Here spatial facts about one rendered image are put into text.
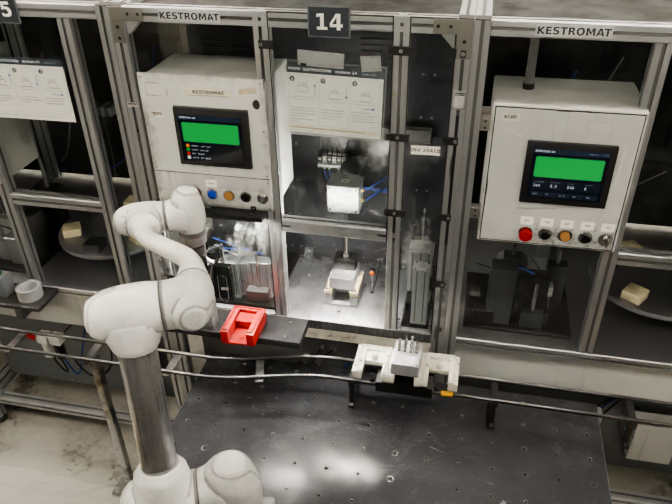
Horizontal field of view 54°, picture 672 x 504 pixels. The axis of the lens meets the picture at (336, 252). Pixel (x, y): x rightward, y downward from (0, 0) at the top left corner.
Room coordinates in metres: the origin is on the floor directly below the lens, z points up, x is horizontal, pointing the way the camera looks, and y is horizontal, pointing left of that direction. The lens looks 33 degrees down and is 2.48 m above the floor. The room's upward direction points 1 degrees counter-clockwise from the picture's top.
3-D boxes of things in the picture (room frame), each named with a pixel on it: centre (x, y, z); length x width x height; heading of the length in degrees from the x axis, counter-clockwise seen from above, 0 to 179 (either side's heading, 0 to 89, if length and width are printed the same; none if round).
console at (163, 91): (2.11, 0.39, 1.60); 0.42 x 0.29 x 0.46; 77
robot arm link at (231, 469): (1.24, 0.32, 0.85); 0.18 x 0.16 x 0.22; 102
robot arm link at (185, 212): (1.91, 0.50, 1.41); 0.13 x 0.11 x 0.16; 102
